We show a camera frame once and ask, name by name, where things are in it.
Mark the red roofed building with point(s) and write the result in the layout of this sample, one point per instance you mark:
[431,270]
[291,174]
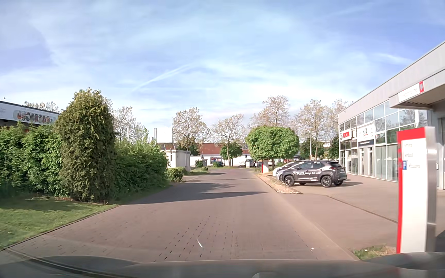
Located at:
[218,151]

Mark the small green tree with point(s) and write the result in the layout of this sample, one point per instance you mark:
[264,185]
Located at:
[231,151]

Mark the row of bare trees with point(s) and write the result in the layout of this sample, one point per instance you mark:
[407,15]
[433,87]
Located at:
[245,123]

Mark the small white utility building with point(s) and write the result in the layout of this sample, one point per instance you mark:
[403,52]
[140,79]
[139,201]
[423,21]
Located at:
[178,158]

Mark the round green tree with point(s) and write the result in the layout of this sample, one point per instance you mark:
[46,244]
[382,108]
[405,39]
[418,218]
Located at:
[272,142]

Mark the small round bush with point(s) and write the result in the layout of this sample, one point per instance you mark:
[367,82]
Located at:
[175,174]

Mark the white parked car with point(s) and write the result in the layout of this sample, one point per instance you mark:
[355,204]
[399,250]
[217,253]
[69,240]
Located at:
[284,166]

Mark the gravel strip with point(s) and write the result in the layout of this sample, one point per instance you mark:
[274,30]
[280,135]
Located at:
[278,184]

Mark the brown paved brick road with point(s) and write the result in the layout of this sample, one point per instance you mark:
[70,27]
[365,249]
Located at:
[222,216]

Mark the dark grey car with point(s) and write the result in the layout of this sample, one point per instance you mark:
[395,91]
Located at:
[313,173]

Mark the car's own bonnet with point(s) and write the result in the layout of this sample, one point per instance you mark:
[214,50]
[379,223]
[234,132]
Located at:
[245,268]

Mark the tall conical evergreen tree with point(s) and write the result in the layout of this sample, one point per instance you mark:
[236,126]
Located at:
[86,146]

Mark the grey car showroom building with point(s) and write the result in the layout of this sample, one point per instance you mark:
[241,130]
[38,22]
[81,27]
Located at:
[392,139]

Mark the small grass patch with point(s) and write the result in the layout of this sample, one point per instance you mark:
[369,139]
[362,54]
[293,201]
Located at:
[373,251]

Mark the green hedge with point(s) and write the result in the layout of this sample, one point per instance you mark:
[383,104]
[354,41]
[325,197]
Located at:
[25,162]

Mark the red and white sign pillar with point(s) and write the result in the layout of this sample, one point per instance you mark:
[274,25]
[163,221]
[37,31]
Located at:
[415,193]

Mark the grass verge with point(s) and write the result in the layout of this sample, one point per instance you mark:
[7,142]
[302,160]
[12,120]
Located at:
[33,218]

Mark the dark building with mural billboard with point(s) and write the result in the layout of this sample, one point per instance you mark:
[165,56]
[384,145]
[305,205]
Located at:
[10,116]

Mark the lamp post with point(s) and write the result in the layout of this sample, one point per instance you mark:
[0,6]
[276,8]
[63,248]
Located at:
[310,144]

